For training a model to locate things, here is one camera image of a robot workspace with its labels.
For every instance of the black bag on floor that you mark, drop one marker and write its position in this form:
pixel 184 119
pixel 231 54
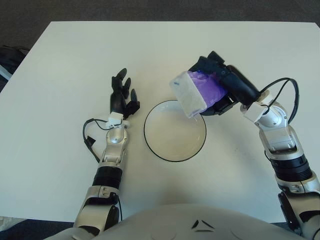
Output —
pixel 10 60

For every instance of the purple tissue paper pack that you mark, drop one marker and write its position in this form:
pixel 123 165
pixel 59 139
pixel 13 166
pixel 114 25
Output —
pixel 190 92

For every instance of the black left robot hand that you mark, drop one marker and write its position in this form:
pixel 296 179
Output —
pixel 116 101

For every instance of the white plate with black rim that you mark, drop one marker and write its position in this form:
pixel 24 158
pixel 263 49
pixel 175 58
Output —
pixel 172 140

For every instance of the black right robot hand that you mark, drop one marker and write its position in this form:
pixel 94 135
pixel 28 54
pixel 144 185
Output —
pixel 237 85

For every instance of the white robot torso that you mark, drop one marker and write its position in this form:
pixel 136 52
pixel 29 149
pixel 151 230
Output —
pixel 175 225

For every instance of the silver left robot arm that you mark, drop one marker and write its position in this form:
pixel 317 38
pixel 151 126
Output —
pixel 116 136

